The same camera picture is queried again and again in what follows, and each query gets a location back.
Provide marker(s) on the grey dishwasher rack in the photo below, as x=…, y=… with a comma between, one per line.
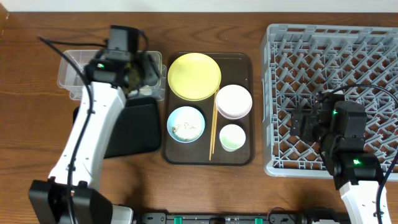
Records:
x=299, y=61

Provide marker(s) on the white cup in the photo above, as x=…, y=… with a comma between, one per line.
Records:
x=232, y=137

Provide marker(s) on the yellow plate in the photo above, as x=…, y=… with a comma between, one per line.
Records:
x=194, y=76

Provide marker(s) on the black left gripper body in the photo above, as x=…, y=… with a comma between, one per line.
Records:
x=144, y=78

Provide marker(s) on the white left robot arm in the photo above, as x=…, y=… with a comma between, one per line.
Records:
x=110, y=126

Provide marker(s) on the light blue bowl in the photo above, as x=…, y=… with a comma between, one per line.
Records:
x=185, y=114

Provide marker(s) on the wooden chopstick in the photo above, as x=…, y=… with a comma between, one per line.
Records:
x=215, y=124
x=212, y=124

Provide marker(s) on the white tissue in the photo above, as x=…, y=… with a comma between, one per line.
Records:
x=145, y=91

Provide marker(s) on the black waste tray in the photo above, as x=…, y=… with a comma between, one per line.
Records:
x=137, y=129

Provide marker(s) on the rice pile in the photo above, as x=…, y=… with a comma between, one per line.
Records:
x=186, y=132

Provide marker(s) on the pink bowl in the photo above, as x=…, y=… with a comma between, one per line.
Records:
x=233, y=101

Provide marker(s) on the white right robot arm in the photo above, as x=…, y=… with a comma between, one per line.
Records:
x=338, y=127

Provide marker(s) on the clear plastic bin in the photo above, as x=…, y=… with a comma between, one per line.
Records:
x=68, y=78

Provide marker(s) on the dark brown serving tray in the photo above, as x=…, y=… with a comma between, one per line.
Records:
x=236, y=69

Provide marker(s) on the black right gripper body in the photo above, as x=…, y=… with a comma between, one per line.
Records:
x=298, y=125

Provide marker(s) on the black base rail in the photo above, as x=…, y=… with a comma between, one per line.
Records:
x=276, y=215

